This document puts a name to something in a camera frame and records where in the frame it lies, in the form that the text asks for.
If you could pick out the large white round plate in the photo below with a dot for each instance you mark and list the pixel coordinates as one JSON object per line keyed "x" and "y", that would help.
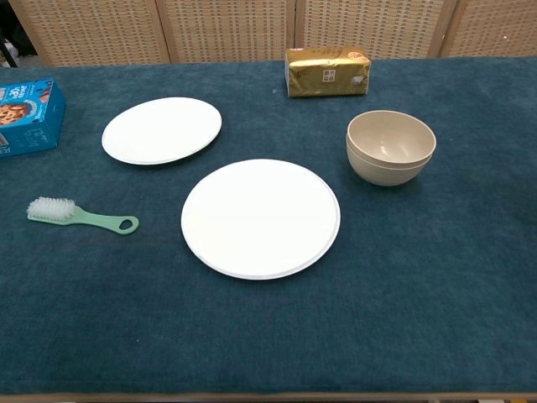
{"x": 260, "y": 218}

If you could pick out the beige ribbed bowl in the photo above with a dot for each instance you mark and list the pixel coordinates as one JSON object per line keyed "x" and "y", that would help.
{"x": 386, "y": 174}
{"x": 390, "y": 138}

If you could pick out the small white round plate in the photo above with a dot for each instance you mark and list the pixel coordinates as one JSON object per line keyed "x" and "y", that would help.
{"x": 159, "y": 130}

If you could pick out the green scrub brush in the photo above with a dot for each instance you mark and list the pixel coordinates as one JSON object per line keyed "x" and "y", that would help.
{"x": 84, "y": 217}

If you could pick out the blue cardboard snack box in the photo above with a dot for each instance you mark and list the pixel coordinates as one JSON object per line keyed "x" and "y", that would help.
{"x": 29, "y": 121}

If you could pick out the teal tablecloth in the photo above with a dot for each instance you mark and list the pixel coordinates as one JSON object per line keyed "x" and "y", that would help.
{"x": 268, "y": 327}

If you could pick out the gold tissue pack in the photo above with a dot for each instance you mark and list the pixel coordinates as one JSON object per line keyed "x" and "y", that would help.
{"x": 327, "y": 75}

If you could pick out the woven folding screen panel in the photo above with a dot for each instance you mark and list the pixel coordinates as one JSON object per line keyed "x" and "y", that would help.
{"x": 226, "y": 29}
{"x": 495, "y": 25}
{"x": 92, "y": 29}
{"x": 373, "y": 25}

